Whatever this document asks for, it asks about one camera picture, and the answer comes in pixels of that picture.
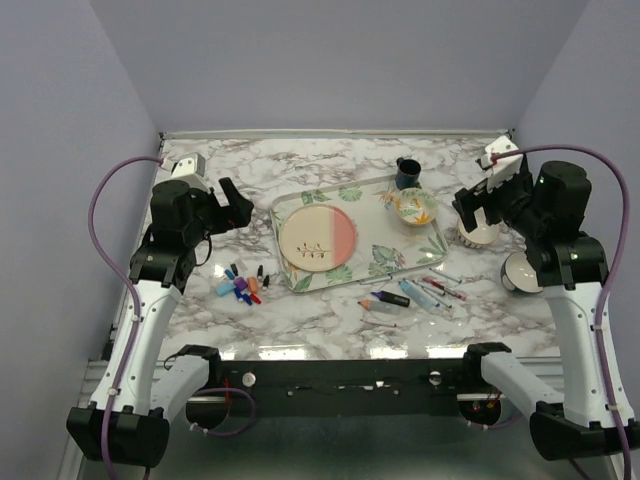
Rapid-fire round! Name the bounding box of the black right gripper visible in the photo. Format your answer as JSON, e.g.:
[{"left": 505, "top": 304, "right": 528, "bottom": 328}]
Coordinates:
[{"left": 453, "top": 162, "right": 546, "bottom": 237}]

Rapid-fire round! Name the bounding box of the purple highlighter cap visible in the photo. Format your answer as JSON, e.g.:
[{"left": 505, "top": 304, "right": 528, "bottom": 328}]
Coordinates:
[{"left": 233, "top": 277, "right": 248, "bottom": 291}]

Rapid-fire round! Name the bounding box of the orange highlighter cap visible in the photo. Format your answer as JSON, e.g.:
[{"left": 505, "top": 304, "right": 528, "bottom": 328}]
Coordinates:
[{"left": 248, "top": 277, "right": 259, "bottom": 293}]

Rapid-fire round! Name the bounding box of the light blue highlighter cap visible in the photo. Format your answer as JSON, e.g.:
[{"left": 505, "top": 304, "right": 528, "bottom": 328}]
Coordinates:
[{"left": 215, "top": 282, "right": 235, "bottom": 296}]

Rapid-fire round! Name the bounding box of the white marker black tip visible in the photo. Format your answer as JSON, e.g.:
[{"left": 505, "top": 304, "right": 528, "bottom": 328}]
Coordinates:
[{"left": 429, "top": 268, "right": 462, "bottom": 284}]

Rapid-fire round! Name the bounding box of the pink red pen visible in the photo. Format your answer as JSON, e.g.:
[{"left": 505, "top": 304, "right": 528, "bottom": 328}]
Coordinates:
[{"left": 422, "top": 277, "right": 467, "bottom": 301}]

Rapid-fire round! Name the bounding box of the white marker black eraser cap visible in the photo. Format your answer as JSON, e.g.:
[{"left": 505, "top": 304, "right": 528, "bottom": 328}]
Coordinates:
[{"left": 423, "top": 288, "right": 453, "bottom": 309}]

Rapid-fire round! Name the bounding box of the light blue highlighter pen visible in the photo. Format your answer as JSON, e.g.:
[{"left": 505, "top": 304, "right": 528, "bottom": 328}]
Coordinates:
[{"left": 399, "top": 279, "right": 440, "bottom": 310}]

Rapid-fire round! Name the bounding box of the purple capped marker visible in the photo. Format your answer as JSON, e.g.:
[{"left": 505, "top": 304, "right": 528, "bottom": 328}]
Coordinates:
[{"left": 372, "top": 291, "right": 410, "bottom": 308}]

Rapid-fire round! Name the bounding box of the white marker red cap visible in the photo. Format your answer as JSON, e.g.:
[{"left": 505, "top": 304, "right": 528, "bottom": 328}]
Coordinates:
[{"left": 361, "top": 319, "right": 398, "bottom": 329}]

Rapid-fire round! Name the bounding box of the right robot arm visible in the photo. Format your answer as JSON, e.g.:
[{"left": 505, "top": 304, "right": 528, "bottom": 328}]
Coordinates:
[{"left": 453, "top": 154, "right": 639, "bottom": 461}]

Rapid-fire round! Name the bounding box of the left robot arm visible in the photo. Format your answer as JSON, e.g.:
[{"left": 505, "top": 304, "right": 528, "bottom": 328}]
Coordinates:
[{"left": 67, "top": 178, "right": 253, "bottom": 478}]

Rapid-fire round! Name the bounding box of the white orange rimmed bowl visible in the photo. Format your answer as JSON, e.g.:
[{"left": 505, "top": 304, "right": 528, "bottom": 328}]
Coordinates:
[{"left": 457, "top": 220, "right": 500, "bottom": 249}]

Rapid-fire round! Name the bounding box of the blue striped white bowl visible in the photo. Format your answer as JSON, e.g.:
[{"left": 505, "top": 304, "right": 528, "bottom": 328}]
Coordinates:
[{"left": 500, "top": 252, "right": 543, "bottom": 294}]

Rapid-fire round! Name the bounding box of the cream and pink plate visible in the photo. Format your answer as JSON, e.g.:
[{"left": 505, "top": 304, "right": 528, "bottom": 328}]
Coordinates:
[{"left": 278, "top": 204, "right": 357, "bottom": 272}]

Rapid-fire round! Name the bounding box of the floral orange rimmed bowl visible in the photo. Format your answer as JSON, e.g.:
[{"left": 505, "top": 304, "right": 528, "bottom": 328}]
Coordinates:
[{"left": 392, "top": 188, "right": 438, "bottom": 227}]

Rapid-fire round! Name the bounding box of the dark blue mug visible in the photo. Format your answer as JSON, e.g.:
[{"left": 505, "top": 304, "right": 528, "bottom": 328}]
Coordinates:
[{"left": 395, "top": 158, "right": 421, "bottom": 190}]

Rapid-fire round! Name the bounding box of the floral serving tray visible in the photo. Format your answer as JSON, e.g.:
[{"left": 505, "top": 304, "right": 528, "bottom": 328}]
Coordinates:
[{"left": 270, "top": 175, "right": 449, "bottom": 293}]

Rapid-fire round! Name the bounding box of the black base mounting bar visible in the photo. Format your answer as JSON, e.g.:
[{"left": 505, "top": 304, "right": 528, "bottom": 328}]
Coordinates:
[{"left": 164, "top": 342, "right": 521, "bottom": 419}]

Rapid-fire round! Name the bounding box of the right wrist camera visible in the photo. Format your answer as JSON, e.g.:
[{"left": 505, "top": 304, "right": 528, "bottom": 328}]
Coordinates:
[{"left": 476, "top": 135, "right": 524, "bottom": 193}]

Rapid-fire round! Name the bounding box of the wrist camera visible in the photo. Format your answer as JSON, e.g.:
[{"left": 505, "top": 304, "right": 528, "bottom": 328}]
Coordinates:
[
  {"left": 170, "top": 153, "right": 209, "bottom": 192},
  {"left": 476, "top": 135, "right": 524, "bottom": 193}
]

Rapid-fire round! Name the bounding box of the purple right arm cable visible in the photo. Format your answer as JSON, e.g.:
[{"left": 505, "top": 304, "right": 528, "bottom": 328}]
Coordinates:
[{"left": 489, "top": 145, "right": 632, "bottom": 480}]

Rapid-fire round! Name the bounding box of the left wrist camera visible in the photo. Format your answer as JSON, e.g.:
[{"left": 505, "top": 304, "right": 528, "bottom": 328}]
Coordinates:
[{"left": 170, "top": 153, "right": 209, "bottom": 192}]

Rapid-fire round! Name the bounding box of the aluminium frame rail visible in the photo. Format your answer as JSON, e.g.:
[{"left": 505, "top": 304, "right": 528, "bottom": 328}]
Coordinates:
[{"left": 79, "top": 360, "right": 108, "bottom": 404}]

